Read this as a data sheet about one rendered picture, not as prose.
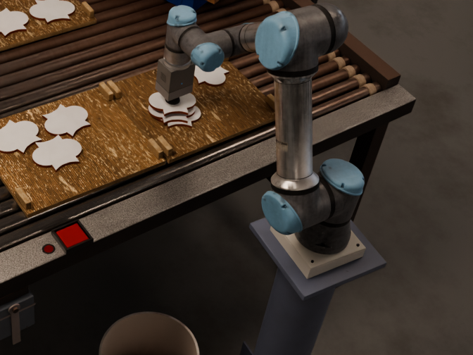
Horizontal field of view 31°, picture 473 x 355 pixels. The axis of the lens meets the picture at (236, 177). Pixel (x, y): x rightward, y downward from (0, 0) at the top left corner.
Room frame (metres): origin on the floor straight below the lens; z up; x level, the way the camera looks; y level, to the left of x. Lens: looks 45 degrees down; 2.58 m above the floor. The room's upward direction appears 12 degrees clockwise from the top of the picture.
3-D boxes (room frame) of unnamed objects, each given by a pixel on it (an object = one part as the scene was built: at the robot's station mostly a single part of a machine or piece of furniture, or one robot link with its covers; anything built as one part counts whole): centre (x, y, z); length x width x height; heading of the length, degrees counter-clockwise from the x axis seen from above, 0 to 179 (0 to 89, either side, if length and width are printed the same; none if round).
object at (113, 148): (1.65, 0.47, 0.93); 0.41 x 0.35 x 0.02; 134
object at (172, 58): (1.87, 0.22, 1.15); 0.08 x 0.08 x 0.05
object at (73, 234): (1.35, 0.37, 0.92); 0.06 x 0.06 x 0.01; 45
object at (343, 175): (1.54, -0.25, 1.08); 0.13 x 0.12 x 0.14; 133
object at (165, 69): (1.88, 0.23, 1.07); 0.10 x 0.09 x 0.16; 46
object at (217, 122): (1.94, 0.17, 0.93); 0.41 x 0.35 x 0.02; 135
